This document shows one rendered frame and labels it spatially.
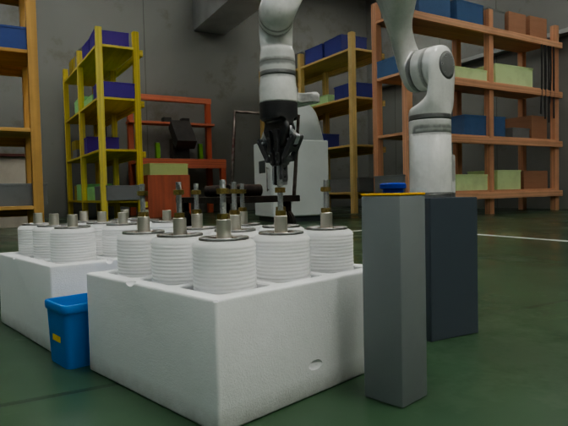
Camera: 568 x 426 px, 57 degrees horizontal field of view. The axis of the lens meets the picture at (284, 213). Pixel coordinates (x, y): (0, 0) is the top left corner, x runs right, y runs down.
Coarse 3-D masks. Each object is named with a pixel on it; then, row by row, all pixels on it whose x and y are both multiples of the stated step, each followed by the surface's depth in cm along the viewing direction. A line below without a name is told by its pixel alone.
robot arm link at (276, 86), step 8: (264, 80) 101; (272, 80) 100; (280, 80) 99; (288, 80) 100; (264, 88) 100; (272, 88) 100; (280, 88) 99; (288, 88) 100; (296, 88) 102; (264, 96) 101; (272, 96) 100; (280, 96) 99; (288, 96) 100; (296, 96) 102; (304, 96) 103; (312, 96) 103; (304, 104) 106; (312, 104) 106
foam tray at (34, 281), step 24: (0, 264) 134; (24, 264) 119; (48, 264) 110; (72, 264) 110; (96, 264) 113; (0, 288) 135; (24, 288) 120; (48, 288) 108; (72, 288) 110; (24, 312) 121; (48, 336) 109
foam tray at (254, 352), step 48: (96, 288) 93; (144, 288) 82; (192, 288) 81; (288, 288) 78; (336, 288) 86; (96, 336) 94; (144, 336) 82; (192, 336) 73; (240, 336) 72; (288, 336) 78; (336, 336) 86; (144, 384) 83; (192, 384) 73; (240, 384) 72; (288, 384) 78; (336, 384) 86
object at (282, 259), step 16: (256, 240) 85; (272, 240) 83; (288, 240) 83; (304, 240) 85; (256, 256) 85; (272, 256) 83; (288, 256) 83; (304, 256) 85; (256, 272) 85; (272, 272) 83; (288, 272) 83; (304, 272) 85
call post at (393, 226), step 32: (384, 224) 78; (416, 224) 78; (384, 256) 78; (416, 256) 79; (384, 288) 78; (416, 288) 79; (384, 320) 78; (416, 320) 79; (384, 352) 78; (416, 352) 79; (384, 384) 79; (416, 384) 79
